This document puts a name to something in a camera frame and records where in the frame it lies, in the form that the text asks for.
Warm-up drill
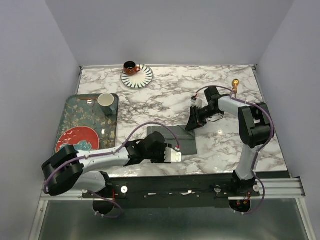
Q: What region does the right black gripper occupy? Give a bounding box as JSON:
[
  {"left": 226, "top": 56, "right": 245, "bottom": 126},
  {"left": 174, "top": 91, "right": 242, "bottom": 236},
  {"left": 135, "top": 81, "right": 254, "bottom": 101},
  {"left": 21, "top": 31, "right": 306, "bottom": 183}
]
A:
[{"left": 184, "top": 105, "right": 220, "bottom": 132}]

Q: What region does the grey cloth napkin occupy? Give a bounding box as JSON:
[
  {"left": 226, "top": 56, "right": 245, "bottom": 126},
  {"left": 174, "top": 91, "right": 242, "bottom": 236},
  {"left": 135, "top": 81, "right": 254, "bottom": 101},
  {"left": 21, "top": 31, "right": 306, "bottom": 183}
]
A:
[{"left": 147, "top": 125, "right": 198, "bottom": 156}]

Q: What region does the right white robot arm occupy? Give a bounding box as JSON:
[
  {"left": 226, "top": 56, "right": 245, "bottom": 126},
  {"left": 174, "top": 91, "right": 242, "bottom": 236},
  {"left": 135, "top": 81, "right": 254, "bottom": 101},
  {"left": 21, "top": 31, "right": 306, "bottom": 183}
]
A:
[{"left": 185, "top": 85, "right": 275, "bottom": 196}]

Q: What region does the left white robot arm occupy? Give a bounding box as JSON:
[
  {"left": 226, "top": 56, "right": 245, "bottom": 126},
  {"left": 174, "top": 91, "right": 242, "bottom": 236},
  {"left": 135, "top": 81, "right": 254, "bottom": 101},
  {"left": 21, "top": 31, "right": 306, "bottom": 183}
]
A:
[{"left": 41, "top": 131, "right": 181, "bottom": 198}]

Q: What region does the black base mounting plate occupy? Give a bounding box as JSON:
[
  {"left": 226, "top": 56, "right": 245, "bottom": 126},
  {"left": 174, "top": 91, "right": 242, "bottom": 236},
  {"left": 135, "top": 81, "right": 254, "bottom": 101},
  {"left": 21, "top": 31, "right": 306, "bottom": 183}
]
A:
[{"left": 97, "top": 173, "right": 260, "bottom": 209}]

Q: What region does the gold spoon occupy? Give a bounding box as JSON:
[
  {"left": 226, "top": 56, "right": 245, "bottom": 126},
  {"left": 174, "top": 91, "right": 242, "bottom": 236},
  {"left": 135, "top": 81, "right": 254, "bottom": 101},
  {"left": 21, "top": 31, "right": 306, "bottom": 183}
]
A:
[{"left": 231, "top": 78, "right": 240, "bottom": 98}]

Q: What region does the white striped saucer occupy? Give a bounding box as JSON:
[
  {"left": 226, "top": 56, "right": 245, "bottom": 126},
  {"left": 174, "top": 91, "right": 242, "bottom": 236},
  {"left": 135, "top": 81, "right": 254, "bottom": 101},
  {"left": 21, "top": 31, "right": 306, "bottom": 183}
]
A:
[{"left": 120, "top": 63, "right": 154, "bottom": 90}]

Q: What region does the white and green cup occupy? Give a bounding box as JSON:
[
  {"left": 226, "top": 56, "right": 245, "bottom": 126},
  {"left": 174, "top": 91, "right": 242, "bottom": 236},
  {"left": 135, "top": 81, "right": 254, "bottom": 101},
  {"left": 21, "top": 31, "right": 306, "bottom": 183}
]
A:
[{"left": 97, "top": 93, "right": 117, "bottom": 116}]

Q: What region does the red and blue plate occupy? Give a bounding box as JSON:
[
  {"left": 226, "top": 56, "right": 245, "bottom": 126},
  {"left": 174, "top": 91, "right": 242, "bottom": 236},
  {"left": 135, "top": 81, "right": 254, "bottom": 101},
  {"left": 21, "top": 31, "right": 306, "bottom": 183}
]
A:
[{"left": 55, "top": 126, "right": 100, "bottom": 153}]

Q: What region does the silver spoon on tray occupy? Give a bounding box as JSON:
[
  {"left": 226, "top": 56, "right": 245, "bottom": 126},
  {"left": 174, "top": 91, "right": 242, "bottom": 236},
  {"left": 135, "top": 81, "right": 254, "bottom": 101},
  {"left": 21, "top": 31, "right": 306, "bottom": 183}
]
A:
[{"left": 87, "top": 98, "right": 96, "bottom": 125}]

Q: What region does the red and black cup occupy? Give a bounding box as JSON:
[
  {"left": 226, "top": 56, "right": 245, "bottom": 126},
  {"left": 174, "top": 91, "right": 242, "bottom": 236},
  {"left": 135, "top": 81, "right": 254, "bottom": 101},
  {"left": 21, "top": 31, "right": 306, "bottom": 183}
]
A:
[{"left": 123, "top": 61, "right": 141, "bottom": 76}]

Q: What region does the green floral tray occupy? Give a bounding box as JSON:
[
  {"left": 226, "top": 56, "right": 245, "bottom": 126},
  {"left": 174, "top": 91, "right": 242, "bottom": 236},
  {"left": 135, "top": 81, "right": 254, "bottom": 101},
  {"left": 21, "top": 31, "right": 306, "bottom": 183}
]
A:
[{"left": 55, "top": 94, "right": 118, "bottom": 150}]

